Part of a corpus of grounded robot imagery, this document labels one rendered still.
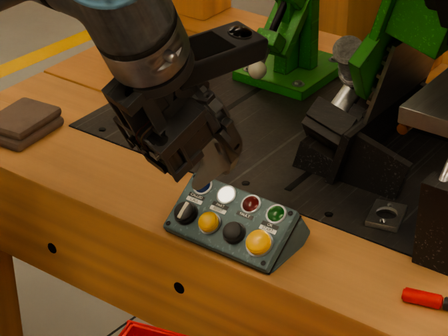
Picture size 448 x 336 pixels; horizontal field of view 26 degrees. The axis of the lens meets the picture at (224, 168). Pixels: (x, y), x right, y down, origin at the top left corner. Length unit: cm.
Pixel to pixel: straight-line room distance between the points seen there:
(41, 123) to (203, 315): 38
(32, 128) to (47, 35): 272
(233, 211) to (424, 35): 30
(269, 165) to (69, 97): 39
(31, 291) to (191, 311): 142
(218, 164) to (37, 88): 65
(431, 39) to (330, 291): 31
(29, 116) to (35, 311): 119
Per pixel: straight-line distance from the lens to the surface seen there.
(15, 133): 135
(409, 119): 96
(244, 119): 142
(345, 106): 127
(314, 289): 108
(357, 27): 163
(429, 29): 114
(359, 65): 115
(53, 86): 158
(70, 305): 252
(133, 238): 120
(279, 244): 110
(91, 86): 158
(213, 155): 97
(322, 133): 125
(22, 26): 418
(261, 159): 132
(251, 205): 112
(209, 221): 112
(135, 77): 83
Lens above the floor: 156
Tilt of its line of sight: 31 degrees down
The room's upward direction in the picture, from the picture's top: straight up
